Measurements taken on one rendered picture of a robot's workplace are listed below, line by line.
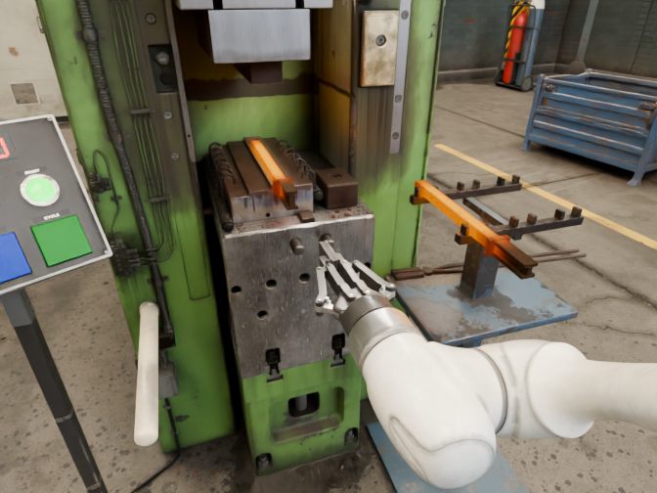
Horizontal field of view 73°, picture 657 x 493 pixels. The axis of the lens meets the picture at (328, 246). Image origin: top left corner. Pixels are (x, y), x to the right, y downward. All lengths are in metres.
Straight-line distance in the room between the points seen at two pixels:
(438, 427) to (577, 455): 1.46
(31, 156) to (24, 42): 5.38
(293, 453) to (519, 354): 1.15
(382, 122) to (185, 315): 0.79
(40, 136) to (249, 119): 0.72
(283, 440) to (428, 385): 1.11
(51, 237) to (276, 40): 0.57
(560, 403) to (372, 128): 0.90
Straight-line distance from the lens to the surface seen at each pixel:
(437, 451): 0.47
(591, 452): 1.94
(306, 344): 1.27
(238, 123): 1.51
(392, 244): 1.44
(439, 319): 1.13
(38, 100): 6.39
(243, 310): 1.15
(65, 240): 0.93
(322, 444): 1.62
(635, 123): 4.49
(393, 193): 1.36
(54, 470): 1.91
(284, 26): 1.00
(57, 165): 0.96
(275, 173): 1.11
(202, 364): 1.51
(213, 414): 1.68
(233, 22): 0.98
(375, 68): 1.21
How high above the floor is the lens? 1.39
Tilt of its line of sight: 30 degrees down
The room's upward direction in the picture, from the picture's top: straight up
